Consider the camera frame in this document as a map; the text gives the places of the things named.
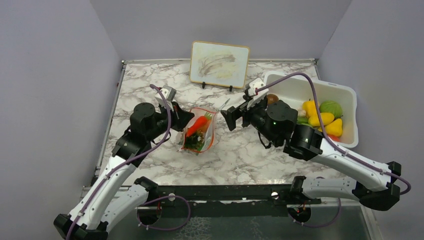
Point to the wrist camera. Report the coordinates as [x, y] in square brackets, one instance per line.
[169, 93]
[252, 94]

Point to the red apple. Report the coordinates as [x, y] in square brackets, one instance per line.
[334, 138]

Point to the toy pineapple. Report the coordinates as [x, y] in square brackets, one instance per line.
[195, 141]

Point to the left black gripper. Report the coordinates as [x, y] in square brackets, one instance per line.
[181, 117]

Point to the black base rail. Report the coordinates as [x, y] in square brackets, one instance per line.
[215, 201]

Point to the green cabbage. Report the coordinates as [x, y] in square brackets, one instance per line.
[332, 107]

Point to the red carrot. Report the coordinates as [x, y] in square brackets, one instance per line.
[199, 122]

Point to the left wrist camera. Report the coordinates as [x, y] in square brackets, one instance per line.
[169, 93]

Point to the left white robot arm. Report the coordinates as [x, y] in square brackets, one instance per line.
[99, 212]

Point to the clear zip bag orange zipper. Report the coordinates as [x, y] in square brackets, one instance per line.
[209, 135]

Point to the yellow mango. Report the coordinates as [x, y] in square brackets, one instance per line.
[324, 117]

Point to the peach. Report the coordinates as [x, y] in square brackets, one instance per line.
[205, 128]

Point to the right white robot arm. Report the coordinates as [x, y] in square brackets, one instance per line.
[369, 182]

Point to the brown kiwi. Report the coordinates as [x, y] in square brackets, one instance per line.
[271, 99]

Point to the green leafy vegetable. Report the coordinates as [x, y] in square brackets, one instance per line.
[302, 120]

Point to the yellow bell pepper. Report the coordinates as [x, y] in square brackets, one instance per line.
[310, 108]

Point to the yellow pear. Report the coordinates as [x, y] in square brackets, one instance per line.
[335, 128]

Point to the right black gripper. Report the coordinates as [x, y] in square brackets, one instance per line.
[232, 113]

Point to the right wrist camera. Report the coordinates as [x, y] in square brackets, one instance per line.
[252, 94]

